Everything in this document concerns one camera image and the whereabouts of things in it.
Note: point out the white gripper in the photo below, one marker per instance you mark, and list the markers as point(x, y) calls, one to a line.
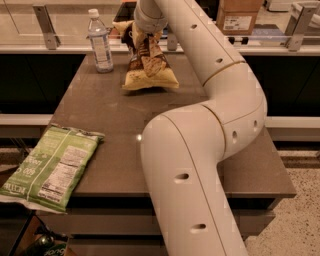
point(150, 22)

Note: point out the brown yellow chip bag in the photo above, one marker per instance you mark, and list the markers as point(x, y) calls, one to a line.
point(148, 66)

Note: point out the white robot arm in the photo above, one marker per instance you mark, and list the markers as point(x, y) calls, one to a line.
point(181, 148)

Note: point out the clear plastic water bottle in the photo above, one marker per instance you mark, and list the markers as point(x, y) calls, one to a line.
point(98, 36)

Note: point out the green chip bag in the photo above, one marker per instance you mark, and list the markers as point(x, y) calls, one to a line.
point(47, 177)

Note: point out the dark tray stack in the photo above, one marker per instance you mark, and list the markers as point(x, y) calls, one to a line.
point(125, 12)

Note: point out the cardboard box with label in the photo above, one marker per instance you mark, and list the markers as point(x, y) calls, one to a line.
point(237, 17)

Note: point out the green can under table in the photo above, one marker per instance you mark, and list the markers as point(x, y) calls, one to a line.
point(45, 245)

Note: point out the middle metal glass bracket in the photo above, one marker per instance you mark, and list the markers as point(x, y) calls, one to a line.
point(171, 40)

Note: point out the metal glass bracket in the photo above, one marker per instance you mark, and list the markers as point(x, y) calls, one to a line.
point(297, 26)
point(51, 39)
point(171, 40)

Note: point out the left metal glass bracket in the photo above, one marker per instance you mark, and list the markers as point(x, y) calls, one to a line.
point(51, 39)

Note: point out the right metal glass bracket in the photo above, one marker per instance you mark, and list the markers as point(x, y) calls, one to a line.
point(297, 26)

